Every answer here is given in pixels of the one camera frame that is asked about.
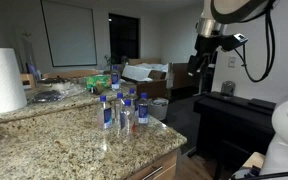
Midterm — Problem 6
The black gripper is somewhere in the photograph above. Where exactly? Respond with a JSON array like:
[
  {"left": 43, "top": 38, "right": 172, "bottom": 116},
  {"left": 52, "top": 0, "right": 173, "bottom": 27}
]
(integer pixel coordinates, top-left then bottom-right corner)
[{"left": 186, "top": 34, "right": 223, "bottom": 78}]

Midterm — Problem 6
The wooden counter cabinet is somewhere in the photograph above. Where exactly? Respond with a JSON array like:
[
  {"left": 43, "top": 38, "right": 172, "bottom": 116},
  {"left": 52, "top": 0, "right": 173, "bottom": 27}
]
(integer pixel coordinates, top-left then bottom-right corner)
[{"left": 126, "top": 149, "right": 182, "bottom": 180}]

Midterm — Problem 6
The brown wooden partition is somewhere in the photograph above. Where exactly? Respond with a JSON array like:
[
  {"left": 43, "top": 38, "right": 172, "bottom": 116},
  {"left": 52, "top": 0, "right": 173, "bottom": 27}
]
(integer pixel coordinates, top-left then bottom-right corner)
[{"left": 171, "top": 62, "right": 196, "bottom": 90}]

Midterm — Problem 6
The glass jar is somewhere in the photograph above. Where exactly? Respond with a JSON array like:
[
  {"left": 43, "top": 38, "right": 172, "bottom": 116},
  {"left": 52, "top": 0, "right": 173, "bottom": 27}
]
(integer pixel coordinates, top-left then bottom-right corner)
[{"left": 220, "top": 80, "right": 237, "bottom": 98}]

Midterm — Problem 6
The white waste basket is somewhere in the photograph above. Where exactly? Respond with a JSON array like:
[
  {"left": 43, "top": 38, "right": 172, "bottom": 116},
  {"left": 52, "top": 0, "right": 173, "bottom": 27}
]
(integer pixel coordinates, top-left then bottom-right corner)
[{"left": 146, "top": 97, "right": 170, "bottom": 121}]

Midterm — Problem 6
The black piano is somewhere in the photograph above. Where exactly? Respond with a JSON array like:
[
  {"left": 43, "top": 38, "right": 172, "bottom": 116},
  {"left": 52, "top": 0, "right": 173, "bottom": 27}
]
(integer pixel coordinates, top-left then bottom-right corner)
[{"left": 193, "top": 91, "right": 278, "bottom": 180}]

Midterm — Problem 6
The green potted plant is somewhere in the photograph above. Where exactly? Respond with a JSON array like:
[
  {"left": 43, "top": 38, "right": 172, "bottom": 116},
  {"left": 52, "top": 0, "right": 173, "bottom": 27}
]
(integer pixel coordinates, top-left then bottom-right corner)
[{"left": 103, "top": 53, "right": 119, "bottom": 72}]

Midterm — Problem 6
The green tissue box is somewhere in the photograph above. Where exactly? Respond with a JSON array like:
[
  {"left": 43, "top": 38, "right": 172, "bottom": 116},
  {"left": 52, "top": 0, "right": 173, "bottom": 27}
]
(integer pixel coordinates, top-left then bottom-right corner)
[{"left": 84, "top": 74, "right": 113, "bottom": 90}]

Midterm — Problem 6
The small dark jar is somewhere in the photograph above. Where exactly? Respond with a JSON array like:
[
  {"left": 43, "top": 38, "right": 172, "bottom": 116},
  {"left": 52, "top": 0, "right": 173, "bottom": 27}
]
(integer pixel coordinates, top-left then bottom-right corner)
[{"left": 89, "top": 84, "right": 107, "bottom": 96}]

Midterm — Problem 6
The light wooden stand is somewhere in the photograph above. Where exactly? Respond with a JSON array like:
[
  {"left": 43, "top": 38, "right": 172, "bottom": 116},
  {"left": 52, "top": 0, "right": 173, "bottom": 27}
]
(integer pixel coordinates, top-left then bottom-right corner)
[{"left": 242, "top": 151, "right": 267, "bottom": 169}]

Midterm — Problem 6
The black blue clamp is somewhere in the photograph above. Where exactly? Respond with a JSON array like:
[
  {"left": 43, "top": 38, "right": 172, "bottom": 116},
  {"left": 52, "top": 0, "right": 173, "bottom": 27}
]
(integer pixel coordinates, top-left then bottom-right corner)
[{"left": 232, "top": 164, "right": 262, "bottom": 180}]

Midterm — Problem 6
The white projector screen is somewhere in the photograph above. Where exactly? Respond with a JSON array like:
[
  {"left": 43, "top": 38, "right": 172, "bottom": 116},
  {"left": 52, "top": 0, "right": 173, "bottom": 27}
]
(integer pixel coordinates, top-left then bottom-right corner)
[{"left": 39, "top": 0, "right": 98, "bottom": 68}]

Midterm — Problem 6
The clear plastic container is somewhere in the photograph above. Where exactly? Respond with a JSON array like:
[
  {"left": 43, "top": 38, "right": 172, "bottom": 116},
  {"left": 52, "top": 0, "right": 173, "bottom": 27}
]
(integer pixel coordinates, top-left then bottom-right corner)
[{"left": 37, "top": 77, "right": 87, "bottom": 98}]

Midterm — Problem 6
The dark plastic pouch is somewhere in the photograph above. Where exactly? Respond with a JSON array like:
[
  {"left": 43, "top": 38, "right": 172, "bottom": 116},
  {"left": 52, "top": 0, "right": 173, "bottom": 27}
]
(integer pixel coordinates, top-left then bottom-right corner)
[{"left": 32, "top": 89, "right": 64, "bottom": 103}]

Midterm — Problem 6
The flat display screen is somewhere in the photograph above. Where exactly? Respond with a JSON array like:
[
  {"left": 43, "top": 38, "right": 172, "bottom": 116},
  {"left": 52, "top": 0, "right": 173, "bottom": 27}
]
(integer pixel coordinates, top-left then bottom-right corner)
[{"left": 23, "top": 33, "right": 41, "bottom": 81}]

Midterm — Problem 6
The small wooden box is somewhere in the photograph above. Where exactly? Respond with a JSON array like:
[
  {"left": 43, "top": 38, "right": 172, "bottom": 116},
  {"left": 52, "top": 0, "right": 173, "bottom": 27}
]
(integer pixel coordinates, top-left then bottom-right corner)
[{"left": 19, "top": 73, "right": 37, "bottom": 90}]

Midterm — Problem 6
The white paper towel roll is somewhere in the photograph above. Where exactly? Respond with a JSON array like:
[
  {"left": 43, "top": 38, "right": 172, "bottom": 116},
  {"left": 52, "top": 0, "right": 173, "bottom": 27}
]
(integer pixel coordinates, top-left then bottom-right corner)
[{"left": 0, "top": 47, "right": 28, "bottom": 115}]

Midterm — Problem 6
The white wall switch plate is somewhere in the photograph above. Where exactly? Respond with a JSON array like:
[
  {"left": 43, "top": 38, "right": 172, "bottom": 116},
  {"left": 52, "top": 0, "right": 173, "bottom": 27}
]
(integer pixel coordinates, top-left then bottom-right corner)
[{"left": 227, "top": 55, "right": 237, "bottom": 69}]

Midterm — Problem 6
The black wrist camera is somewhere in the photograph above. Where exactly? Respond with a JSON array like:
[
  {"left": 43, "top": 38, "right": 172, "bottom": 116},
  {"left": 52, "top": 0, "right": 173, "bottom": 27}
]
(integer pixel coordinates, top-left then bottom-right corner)
[{"left": 220, "top": 33, "right": 249, "bottom": 53}]

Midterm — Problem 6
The metal drawer handle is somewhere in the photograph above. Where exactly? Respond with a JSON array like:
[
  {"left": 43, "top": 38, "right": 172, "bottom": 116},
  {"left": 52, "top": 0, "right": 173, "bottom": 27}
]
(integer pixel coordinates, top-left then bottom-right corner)
[{"left": 140, "top": 165, "right": 164, "bottom": 180}]

